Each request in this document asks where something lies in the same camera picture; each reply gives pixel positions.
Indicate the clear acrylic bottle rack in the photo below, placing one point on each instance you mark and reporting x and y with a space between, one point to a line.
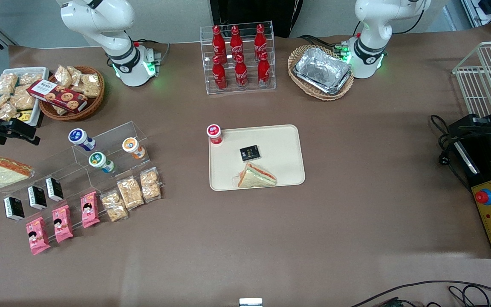
271 30

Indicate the red cola bottle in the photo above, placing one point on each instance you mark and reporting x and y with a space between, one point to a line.
218 42
264 71
260 40
236 42
241 74
219 76

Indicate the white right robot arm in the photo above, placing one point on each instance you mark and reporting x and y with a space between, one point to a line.
100 25

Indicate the red gum bottle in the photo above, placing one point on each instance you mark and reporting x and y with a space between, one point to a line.
214 133

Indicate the dark black cabinet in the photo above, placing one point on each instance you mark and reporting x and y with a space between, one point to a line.
254 13

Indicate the clear acrylic stepped stand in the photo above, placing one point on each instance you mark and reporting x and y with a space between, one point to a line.
113 136

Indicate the yellow black snack packet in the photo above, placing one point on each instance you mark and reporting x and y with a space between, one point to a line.
24 116

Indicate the clear rice cracker pack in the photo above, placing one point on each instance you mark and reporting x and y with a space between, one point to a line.
63 76
21 99
150 184
7 84
30 78
75 73
90 85
114 206
130 192
5 111

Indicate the light wicker oval basket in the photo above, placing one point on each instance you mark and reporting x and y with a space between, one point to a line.
326 96

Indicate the silver foil tray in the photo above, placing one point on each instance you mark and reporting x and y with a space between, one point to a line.
322 68

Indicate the small silver white device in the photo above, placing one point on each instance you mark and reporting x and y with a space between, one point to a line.
250 302

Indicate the triangle sandwich in clear wrap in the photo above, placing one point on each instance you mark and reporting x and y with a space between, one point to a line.
4 172

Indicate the unwrapped-looking triangle sandwich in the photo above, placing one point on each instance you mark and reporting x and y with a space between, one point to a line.
256 177

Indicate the beige plastic tray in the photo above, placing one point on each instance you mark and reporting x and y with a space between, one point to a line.
279 149

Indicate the white rectangular plastic bin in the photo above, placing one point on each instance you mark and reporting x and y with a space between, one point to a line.
41 72

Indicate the aluminium frame shelf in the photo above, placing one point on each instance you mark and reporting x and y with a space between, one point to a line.
488 13

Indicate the black white small carton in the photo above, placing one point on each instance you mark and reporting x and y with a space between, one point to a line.
54 189
14 208
37 197

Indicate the pink snack packet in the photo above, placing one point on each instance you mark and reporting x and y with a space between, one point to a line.
90 209
37 236
62 224

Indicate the orange gum bottle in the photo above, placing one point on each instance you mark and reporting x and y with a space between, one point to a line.
132 147

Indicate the small black glossy box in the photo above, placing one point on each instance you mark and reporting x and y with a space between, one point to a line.
249 153

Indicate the red cookie box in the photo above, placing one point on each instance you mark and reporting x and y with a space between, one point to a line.
58 96

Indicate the red emergency stop button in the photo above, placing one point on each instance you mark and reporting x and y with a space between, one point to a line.
483 197

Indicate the blue gum bottle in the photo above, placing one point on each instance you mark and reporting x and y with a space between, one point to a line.
79 138

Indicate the brown wicker snack basket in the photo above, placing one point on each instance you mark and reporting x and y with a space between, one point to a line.
92 106

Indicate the green gum bottle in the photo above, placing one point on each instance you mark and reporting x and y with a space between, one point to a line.
100 162

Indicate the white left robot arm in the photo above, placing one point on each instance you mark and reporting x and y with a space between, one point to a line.
373 25

